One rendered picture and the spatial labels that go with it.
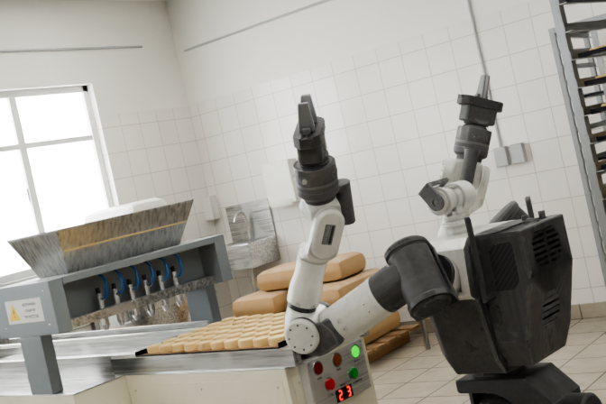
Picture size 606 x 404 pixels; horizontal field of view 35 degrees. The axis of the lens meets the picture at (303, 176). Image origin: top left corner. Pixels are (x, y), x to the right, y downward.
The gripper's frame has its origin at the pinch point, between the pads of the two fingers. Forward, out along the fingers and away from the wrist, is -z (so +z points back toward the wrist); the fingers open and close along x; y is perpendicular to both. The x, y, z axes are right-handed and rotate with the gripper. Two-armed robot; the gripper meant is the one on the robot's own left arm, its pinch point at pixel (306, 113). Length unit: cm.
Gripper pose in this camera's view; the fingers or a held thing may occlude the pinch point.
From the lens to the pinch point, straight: 194.8
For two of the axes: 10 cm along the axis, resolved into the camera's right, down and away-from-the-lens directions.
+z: 1.5, 9.0, 4.0
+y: 9.8, -0.9, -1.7
